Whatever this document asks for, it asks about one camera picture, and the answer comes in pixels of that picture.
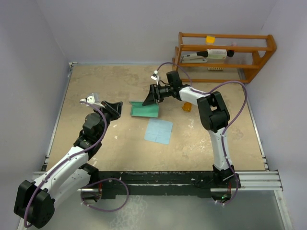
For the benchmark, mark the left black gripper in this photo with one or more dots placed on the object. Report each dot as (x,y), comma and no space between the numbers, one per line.
(113,109)

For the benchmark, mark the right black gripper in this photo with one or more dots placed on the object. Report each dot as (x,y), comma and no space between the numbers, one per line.
(154,96)

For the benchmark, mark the grey-brown glasses case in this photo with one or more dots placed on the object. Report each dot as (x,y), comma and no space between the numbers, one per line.
(138,110)

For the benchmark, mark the light blue cleaning cloth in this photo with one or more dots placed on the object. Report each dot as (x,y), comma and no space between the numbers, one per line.
(158,131)

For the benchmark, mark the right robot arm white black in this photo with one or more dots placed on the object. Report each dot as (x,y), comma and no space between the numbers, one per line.
(214,117)

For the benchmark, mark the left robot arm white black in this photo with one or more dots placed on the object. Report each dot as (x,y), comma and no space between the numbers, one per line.
(37,200)

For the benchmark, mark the orange sunglasses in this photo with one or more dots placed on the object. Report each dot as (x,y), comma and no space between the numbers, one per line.
(187,107)

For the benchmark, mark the white stapler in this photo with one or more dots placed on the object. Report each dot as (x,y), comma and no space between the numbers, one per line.
(198,57)

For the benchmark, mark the staples strip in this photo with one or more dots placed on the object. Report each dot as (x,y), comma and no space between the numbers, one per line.
(215,69)

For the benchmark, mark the white red box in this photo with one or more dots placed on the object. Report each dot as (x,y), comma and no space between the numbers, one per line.
(220,54)

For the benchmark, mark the yellow sticky note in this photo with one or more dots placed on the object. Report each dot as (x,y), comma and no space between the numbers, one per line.
(210,40)

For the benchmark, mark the wooden shelf rack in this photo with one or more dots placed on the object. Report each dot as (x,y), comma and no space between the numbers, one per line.
(247,54)

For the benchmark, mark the black round knob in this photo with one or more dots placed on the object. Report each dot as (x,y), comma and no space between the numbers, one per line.
(230,53)

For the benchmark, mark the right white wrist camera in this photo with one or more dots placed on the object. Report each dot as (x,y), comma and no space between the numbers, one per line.
(155,76)

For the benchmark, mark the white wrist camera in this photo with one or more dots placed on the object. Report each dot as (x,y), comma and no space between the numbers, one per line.
(91,100)
(155,76)

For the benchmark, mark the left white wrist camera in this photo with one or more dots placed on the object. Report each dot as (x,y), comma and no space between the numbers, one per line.
(91,100)

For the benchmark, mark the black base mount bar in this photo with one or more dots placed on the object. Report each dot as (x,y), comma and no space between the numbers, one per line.
(203,184)

